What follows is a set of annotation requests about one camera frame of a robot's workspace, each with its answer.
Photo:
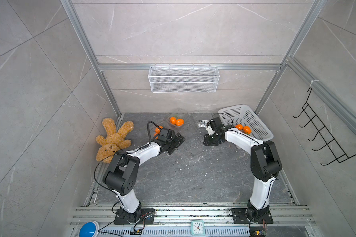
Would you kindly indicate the teal front alarm clock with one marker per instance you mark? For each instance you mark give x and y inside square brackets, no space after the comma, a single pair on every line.
[197,228]

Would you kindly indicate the orange three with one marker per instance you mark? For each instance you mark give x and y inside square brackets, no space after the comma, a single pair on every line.
[179,122]

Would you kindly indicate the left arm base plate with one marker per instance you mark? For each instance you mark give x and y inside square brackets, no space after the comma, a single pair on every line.
[144,215]

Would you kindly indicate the clear plastic container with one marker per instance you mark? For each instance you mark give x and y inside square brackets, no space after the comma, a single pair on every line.
[201,118]
[193,147]
[179,113]

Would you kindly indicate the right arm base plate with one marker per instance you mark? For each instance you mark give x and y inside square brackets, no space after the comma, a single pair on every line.
[246,216]

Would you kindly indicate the white perforated plastic basket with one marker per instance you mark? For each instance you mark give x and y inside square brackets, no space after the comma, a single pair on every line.
[244,115]

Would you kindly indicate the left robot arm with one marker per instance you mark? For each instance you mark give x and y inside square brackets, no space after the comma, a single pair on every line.
[121,174]

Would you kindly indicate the brown teddy bear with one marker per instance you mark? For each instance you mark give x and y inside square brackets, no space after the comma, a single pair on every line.
[114,141]

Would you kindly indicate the orange eight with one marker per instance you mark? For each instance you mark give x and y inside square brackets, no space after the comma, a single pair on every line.
[247,130]

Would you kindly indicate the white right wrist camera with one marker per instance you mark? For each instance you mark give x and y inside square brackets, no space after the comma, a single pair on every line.
[209,130]

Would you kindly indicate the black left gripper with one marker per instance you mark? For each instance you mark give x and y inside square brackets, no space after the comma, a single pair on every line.
[178,142]

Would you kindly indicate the clear plastic container back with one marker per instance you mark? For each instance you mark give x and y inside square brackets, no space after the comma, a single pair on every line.
[179,113]

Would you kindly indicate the white wire wall basket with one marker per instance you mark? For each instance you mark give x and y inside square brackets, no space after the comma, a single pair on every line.
[183,79]

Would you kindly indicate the blue round button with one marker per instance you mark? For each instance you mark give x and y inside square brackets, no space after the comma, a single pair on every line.
[89,229]

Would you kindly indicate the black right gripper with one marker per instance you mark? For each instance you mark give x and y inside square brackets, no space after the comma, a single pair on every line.
[206,139]

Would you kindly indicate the orange five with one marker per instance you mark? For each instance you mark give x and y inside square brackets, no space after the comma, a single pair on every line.
[157,130]

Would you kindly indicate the black wall hook rack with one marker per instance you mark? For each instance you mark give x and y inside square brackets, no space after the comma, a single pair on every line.
[328,141]

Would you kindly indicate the orange four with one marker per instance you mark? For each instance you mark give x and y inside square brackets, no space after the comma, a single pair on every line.
[173,120]

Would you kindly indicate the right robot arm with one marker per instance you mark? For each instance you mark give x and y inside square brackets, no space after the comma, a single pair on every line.
[265,164]

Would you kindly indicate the clear plastic container front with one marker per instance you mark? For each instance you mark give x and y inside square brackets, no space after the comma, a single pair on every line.
[201,118]

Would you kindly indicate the orange seven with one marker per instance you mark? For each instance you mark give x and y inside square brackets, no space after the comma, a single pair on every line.
[239,127]

